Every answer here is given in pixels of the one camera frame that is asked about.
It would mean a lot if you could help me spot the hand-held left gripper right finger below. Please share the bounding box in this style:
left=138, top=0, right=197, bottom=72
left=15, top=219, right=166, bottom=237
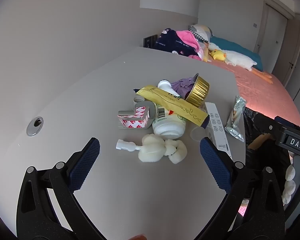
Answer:
left=199, top=137, right=285, bottom=240

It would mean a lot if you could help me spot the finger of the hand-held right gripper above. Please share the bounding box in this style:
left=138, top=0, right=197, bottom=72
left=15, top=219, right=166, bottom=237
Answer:
left=254, top=114, right=282, bottom=143

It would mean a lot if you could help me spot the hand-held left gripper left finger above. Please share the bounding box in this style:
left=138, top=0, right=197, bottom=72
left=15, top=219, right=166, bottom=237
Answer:
left=16, top=137, right=105, bottom=240

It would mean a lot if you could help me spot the black bin bag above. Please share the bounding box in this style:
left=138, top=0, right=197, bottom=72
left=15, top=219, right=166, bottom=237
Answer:
left=241, top=106, right=294, bottom=200

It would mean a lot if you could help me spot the cardboard box bin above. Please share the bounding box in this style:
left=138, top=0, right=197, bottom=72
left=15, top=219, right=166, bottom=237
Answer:
left=247, top=132, right=273, bottom=150

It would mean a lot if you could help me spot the silver foil snack wrapper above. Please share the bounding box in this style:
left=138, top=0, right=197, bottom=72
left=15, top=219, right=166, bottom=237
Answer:
left=224, top=95, right=248, bottom=143

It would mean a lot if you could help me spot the clear plastic lid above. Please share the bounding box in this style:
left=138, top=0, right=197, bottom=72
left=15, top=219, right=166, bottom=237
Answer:
left=191, top=127, right=208, bottom=142

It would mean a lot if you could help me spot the long white carton box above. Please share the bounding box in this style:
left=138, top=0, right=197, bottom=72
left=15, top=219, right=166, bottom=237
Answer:
left=204, top=102, right=233, bottom=159

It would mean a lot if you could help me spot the white plastic drink bottle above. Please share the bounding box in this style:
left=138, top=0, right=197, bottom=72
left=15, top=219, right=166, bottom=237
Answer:
left=152, top=80, right=187, bottom=139

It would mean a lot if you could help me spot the yellow paper packet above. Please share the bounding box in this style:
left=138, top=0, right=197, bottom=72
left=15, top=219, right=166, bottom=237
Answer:
left=133, top=85, right=210, bottom=128

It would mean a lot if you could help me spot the gold foil cup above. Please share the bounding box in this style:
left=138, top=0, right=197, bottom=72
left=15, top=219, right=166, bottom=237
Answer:
left=184, top=73, right=210, bottom=108

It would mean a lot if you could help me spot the purple cloth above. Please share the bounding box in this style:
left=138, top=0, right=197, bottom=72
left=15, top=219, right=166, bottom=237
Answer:
left=170, top=77, right=197, bottom=99

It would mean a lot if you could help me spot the bed with pink sheet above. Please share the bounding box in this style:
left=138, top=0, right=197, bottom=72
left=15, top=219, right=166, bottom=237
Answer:
left=202, top=55, right=300, bottom=128

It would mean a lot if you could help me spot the white fluffy cloth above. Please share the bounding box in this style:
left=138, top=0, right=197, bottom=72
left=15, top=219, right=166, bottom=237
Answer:
left=282, top=166, right=297, bottom=205

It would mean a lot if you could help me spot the white goose plush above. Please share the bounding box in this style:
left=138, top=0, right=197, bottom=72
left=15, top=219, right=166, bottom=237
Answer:
left=207, top=42, right=273, bottom=83

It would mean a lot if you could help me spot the teal pillow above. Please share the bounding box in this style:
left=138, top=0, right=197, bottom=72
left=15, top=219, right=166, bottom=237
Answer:
left=210, top=36, right=264, bottom=70

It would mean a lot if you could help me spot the yellow duck plush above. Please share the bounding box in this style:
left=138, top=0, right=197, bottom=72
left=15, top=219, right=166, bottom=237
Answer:
left=209, top=49, right=227, bottom=62

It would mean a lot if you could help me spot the white room door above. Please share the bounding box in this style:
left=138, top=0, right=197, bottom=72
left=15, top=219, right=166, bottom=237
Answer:
left=255, top=2, right=289, bottom=55

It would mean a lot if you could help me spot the pink fleece cloth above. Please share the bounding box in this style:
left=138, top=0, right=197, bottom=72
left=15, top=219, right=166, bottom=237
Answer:
left=175, top=30, right=203, bottom=60

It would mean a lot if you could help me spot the navy printed pajamas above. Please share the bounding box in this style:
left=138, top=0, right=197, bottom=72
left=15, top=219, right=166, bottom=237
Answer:
left=154, top=28, right=199, bottom=57

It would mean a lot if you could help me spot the silver desk cable grommet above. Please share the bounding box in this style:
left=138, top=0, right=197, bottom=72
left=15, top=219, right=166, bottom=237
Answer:
left=26, top=117, right=44, bottom=137

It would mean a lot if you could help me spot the white door with black handle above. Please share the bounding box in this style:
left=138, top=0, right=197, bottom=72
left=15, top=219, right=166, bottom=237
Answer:
left=282, top=17, right=300, bottom=98

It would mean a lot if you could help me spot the black wall socket panel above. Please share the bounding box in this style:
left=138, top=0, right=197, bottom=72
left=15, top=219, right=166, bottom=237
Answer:
left=143, top=34, right=157, bottom=48

